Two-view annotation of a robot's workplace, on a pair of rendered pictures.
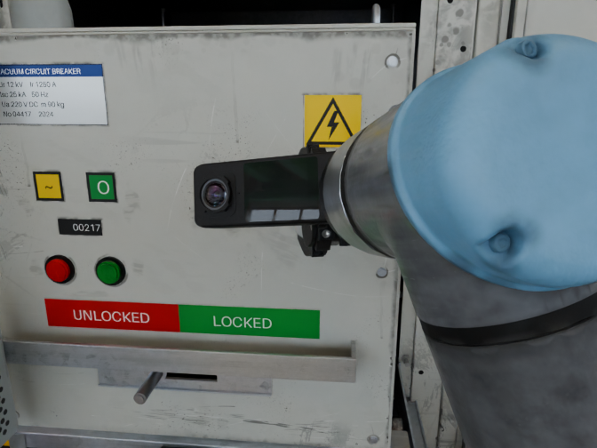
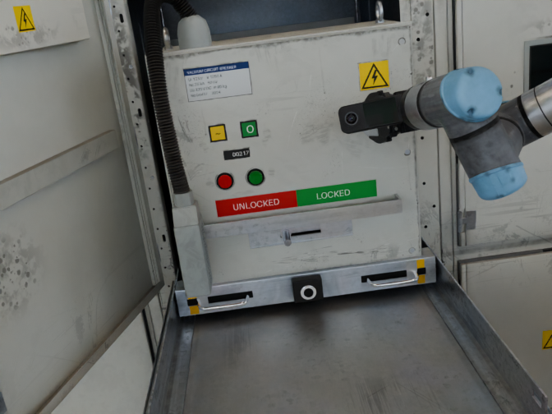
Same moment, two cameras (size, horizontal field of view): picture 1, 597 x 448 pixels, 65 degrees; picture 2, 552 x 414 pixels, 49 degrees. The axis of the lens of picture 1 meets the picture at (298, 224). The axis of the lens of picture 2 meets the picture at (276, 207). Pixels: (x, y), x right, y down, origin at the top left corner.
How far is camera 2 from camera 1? 0.73 m
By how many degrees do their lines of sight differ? 7
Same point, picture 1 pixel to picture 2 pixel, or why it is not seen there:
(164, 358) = (298, 218)
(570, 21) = not seen: outside the picture
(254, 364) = (347, 212)
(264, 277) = (343, 166)
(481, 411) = (470, 156)
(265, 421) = (350, 252)
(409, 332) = not seen: hidden behind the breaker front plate
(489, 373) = (471, 145)
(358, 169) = (426, 100)
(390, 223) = (441, 113)
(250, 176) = (365, 108)
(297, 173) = (387, 104)
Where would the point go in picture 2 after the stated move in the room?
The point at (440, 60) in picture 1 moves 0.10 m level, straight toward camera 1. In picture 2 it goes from (414, 22) to (419, 25)
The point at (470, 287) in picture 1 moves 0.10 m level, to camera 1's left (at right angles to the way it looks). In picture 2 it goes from (464, 124) to (395, 135)
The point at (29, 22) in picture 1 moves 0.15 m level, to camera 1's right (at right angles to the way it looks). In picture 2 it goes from (196, 42) to (275, 31)
